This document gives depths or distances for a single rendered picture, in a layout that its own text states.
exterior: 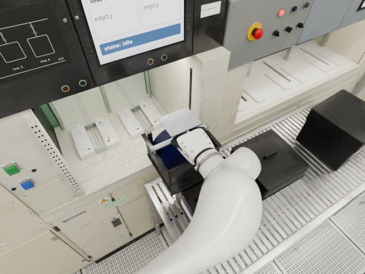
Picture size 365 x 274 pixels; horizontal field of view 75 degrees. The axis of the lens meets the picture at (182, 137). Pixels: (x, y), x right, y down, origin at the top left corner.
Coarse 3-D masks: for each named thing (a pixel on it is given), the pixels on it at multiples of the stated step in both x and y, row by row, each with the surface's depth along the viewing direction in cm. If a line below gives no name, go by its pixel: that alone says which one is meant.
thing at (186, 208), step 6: (192, 186) 121; (198, 186) 122; (186, 192) 120; (192, 192) 120; (198, 192) 120; (180, 198) 108; (186, 198) 118; (192, 198) 118; (180, 204) 113; (186, 204) 101; (192, 204) 116; (186, 210) 106; (192, 210) 97; (186, 216) 111; (192, 216) 100
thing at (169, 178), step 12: (168, 120) 82; (180, 120) 82; (192, 120) 82; (168, 132) 79; (180, 132) 79; (168, 144) 86; (216, 144) 88; (156, 156) 85; (156, 168) 97; (180, 168) 83; (192, 168) 87; (168, 180) 85; (180, 180) 89; (192, 180) 94; (180, 192) 98
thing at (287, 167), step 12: (264, 132) 133; (240, 144) 128; (252, 144) 128; (264, 144) 128; (276, 144) 128; (264, 156) 123; (276, 156) 123; (288, 156) 123; (300, 156) 123; (264, 168) 118; (276, 168) 118; (288, 168) 118; (300, 168) 118; (264, 180) 114; (276, 180) 114; (288, 180) 118; (264, 192) 114
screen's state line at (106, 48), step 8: (176, 24) 73; (152, 32) 71; (160, 32) 72; (168, 32) 74; (176, 32) 75; (120, 40) 67; (128, 40) 69; (136, 40) 70; (144, 40) 71; (152, 40) 73; (104, 48) 67; (112, 48) 68; (120, 48) 69
